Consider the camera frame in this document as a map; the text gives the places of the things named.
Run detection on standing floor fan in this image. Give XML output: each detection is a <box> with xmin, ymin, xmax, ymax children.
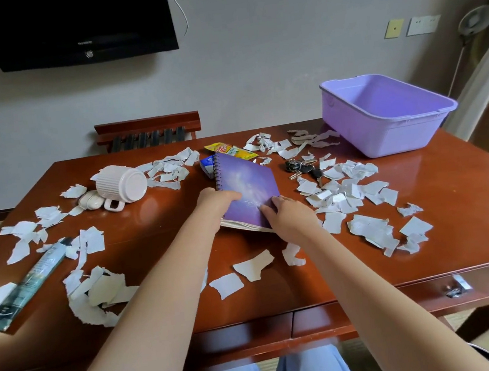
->
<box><xmin>436</xmin><ymin>5</ymin><xmax>489</xmax><ymax>99</ymax></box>

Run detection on person's left forearm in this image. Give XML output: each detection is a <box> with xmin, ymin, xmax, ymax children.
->
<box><xmin>33</xmin><ymin>214</ymin><xmax>246</xmax><ymax>371</ymax></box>

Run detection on black wall television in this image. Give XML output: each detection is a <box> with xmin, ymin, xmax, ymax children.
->
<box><xmin>0</xmin><ymin>0</ymin><xmax>181</xmax><ymax>75</ymax></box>

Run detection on yellow wall plate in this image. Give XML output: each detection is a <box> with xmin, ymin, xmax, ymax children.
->
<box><xmin>382</xmin><ymin>18</ymin><xmax>406</xmax><ymax>40</ymax></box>

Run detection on white sheer curtain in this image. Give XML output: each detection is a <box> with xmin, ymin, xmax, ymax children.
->
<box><xmin>430</xmin><ymin>24</ymin><xmax>489</xmax><ymax>145</ymax></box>

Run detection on purple spiral notebook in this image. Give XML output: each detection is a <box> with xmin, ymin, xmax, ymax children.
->
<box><xmin>210</xmin><ymin>144</ymin><xmax>286</xmax><ymax>239</ymax></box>

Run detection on white paper scraps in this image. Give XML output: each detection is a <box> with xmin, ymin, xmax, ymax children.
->
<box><xmin>0</xmin><ymin>113</ymin><xmax>443</xmax><ymax>342</ymax></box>

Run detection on white earbuds case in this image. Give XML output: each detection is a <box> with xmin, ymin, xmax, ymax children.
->
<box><xmin>76</xmin><ymin>189</ymin><xmax>107</xmax><ymax>213</ymax></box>

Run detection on bunch of keys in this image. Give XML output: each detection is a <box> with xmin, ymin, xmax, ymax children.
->
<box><xmin>284</xmin><ymin>155</ymin><xmax>326</xmax><ymax>192</ymax></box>

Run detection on metal drawer handle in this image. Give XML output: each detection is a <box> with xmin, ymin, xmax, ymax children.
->
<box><xmin>443</xmin><ymin>273</ymin><xmax>473</xmax><ymax>300</ymax></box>

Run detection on blue tissue pack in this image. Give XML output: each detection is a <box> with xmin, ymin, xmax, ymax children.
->
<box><xmin>199</xmin><ymin>154</ymin><xmax>219</xmax><ymax>181</ymax></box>

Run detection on person's right forearm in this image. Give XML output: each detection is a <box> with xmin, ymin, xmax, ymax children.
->
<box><xmin>294</xmin><ymin>207</ymin><xmax>489</xmax><ymax>371</ymax></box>

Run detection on brown wooden desk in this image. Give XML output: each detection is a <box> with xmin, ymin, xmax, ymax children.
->
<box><xmin>0</xmin><ymin>98</ymin><xmax>489</xmax><ymax>371</ymax></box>

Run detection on yellow snack packet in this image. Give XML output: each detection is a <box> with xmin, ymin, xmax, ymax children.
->
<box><xmin>203</xmin><ymin>137</ymin><xmax>260</xmax><ymax>166</ymax></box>

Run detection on dark green tube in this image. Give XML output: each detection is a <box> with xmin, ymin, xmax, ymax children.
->
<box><xmin>0</xmin><ymin>236</ymin><xmax>84</xmax><ymax>333</ymax></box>

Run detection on white television cable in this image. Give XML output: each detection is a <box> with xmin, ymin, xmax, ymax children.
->
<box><xmin>165</xmin><ymin>0</ymin><xmax>191</xmax><ymax>40</ymax></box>

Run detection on person's right hand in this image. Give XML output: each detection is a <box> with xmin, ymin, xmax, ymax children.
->
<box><xmin>258</xmin><ymin>190</ymin><xmax>326</xmax><ymax>251</ymax></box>

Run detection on person's left hand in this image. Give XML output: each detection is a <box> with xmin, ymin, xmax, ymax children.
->
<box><xmin>193</xmin><ymin>183</ymin><xmax>246</xmax><ymax>232</ymax></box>

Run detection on purple plastic basket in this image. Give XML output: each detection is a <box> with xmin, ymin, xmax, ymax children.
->
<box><xmin>318</xmin><ymin>64</ymin><xmax>464</xmax><ymax>165</ymax></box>

